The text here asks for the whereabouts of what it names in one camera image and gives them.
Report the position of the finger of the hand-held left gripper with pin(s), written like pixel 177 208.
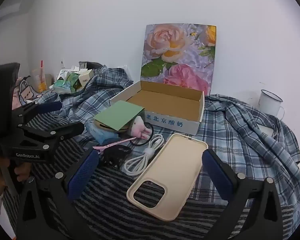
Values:
pixel 62 131
pixel 50 106

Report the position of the black bag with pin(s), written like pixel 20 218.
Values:
pixel 90 64

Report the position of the green tissue pack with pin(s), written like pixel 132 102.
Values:
pixel 65 85

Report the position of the white small carton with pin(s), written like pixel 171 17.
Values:
pixel 65 71

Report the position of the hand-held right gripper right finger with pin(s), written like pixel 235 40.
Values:
pixel 218 173

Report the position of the white enamel mug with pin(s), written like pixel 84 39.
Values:
pixel 267 103

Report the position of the black hair claw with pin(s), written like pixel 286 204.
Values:
pixel 115 153

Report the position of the cardboard box with floral lid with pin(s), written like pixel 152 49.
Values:
pixel 165 105

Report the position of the pink hair clip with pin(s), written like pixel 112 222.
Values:
pixel 112 144

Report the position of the pink printed bag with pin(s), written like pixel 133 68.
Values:
pixel 25 92

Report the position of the beige phone case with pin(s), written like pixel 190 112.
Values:
pixel 175 165

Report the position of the light blue tissue pack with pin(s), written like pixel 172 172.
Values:
pixel 100 133

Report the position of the round beige bunny plush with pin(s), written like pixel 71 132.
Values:
pixel 140 130

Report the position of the blue plaid shirt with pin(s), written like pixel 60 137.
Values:
pixel 239 135

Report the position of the green note pad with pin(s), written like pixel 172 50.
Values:
pixel 117 116

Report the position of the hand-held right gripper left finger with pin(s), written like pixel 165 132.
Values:
pixel 83 172

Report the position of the grey striped blanket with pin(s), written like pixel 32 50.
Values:
pixel 110 205

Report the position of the plastic cup with red straw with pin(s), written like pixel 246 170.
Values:
pixel 40 80

